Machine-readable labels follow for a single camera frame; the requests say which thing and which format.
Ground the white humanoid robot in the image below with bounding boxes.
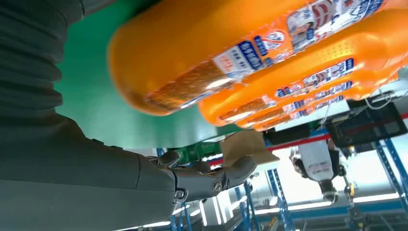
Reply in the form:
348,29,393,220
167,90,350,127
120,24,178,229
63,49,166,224
289,140,356,205

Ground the black controller with antennas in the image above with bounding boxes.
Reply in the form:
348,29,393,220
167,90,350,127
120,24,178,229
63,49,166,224
326,101,408,154

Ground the open cardboard box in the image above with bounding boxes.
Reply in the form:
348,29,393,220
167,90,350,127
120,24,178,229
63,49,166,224
220,130,281,167

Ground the blue metal rack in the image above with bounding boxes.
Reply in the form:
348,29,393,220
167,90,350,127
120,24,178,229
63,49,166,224
373,138,408,213
234,169,297,231

